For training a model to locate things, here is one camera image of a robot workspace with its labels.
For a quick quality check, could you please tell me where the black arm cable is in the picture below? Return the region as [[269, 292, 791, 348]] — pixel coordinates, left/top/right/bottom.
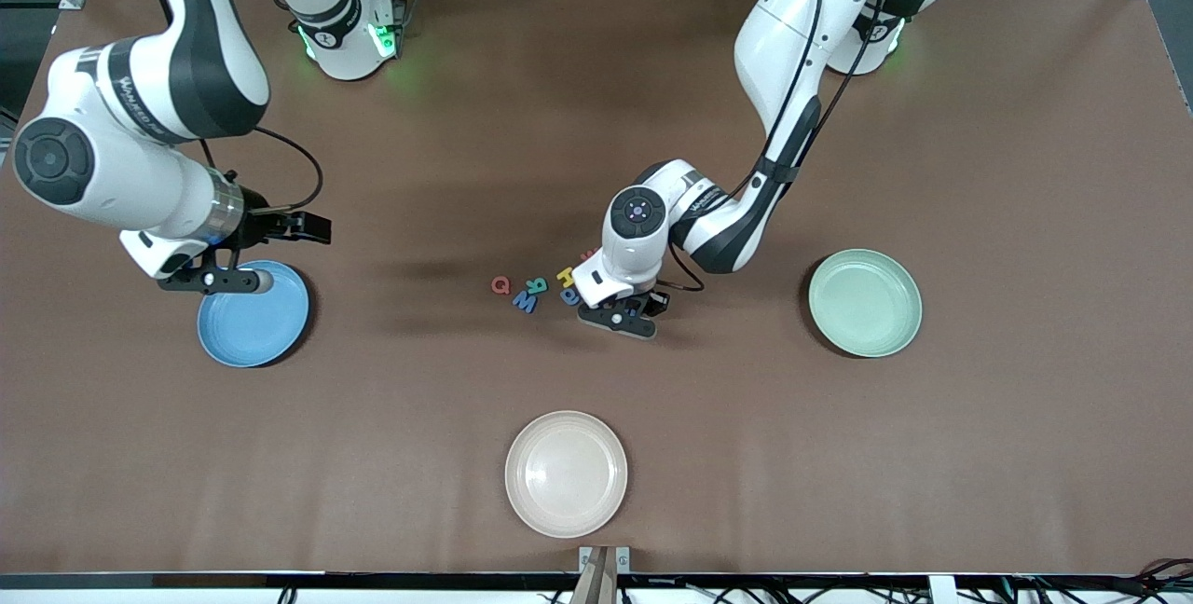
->
[[666, 0, 891, 293], [200, 127, 324, 213]]

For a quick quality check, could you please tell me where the green plate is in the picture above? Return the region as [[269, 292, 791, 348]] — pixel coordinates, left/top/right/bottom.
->
[[807, 248, 924, 359]]

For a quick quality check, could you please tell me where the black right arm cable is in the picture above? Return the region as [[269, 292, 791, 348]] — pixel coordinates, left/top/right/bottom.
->
[[200, 127, 324, 213]]

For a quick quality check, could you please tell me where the red and black cable bundle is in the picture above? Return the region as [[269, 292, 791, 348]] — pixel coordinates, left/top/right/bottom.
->
[[1118, 556, 1193, 604]]

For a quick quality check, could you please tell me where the metal mounting bracket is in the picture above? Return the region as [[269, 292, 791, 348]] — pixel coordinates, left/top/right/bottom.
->
[[578, 545, 632, 575]]

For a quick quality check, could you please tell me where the black table edge rail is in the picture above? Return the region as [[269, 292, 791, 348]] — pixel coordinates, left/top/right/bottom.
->
[[0, 570, 1193, 592]]

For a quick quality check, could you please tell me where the blue plate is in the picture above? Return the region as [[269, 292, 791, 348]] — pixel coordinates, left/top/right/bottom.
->
[[197, 259, 310, 369]]

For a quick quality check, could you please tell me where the cream plate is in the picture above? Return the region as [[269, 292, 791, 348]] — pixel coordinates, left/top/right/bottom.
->
[[504, 410, 629, 540]]

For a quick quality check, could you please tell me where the beige pole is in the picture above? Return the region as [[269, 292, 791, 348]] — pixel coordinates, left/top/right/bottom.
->
[[570, 550, 618, 604]]

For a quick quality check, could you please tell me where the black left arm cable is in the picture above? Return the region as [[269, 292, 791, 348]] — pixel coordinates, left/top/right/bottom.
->
[[666, 0, 891, 293]]

